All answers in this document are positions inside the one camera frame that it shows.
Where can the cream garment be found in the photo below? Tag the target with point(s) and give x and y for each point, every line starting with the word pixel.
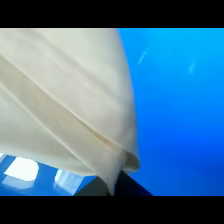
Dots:
pixel 66 100

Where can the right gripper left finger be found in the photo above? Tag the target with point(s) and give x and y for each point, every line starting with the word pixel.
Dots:
pixel 93 188

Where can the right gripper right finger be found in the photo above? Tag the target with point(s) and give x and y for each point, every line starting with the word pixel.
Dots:
pixel 131 186

